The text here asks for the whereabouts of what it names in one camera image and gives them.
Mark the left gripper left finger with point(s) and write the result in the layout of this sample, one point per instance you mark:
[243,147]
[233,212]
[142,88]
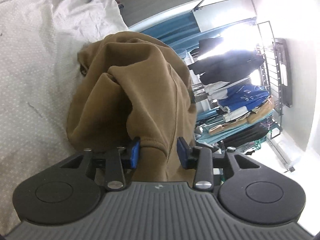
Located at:
[119,160]

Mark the metal clothes rack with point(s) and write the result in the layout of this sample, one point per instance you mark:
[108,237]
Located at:
[271,75]

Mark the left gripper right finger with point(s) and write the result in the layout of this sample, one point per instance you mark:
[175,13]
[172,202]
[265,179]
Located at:
[200,159]

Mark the blue and white hanging jacket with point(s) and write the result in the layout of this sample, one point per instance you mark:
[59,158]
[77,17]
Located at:
[249,96]

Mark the blue curtain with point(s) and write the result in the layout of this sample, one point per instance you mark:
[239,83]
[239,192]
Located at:
[181,32]

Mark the black hanging jacket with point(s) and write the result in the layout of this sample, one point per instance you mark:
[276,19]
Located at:
[230,66]

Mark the white quilt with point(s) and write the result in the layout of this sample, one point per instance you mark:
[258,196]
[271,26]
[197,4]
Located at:
[40,41]

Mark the dark hanging clothes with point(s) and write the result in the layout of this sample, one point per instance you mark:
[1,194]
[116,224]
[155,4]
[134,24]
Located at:
[250,134]

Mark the brown hooded sweatshirt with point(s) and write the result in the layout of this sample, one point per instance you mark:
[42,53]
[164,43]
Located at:
[134,86]

